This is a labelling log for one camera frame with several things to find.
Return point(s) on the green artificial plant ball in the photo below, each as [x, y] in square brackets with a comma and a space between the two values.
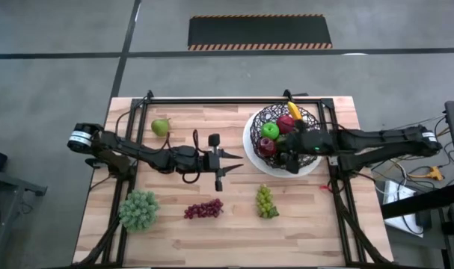
[138, 211]

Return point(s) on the white paper sheet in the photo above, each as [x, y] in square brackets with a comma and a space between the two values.
[398, 198]

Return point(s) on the green apple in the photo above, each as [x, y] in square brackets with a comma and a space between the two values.
[270, 130]

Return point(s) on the small red tag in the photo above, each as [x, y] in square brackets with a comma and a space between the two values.
[325, 187]

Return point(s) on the black table clamp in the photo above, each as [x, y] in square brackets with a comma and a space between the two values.
[92, 163]

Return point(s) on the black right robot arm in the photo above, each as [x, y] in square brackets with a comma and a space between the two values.
[383, 143]

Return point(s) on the red grape bunch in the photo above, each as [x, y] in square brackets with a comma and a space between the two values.
[204, 209]

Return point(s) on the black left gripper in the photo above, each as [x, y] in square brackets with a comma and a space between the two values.
[213, 164]

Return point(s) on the dark red apple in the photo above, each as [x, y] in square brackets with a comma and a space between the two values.
[266, 146]

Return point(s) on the black hazard-striped floor mat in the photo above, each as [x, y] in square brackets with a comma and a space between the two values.
[260, 31]

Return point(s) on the dark grey side table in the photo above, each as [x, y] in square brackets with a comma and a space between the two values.
[9, 183]

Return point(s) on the green pear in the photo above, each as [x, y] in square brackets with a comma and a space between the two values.
[160, 127]

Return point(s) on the green grape bunch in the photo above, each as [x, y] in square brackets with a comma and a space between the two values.
[264, 201]

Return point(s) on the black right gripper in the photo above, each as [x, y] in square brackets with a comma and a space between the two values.
[309, 143]

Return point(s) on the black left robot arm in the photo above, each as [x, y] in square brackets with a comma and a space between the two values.
[137, 149]

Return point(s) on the black aluminium table frame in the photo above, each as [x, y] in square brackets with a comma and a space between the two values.
[230, 101]

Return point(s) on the yellow banana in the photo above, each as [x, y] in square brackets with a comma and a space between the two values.
[294, 111]

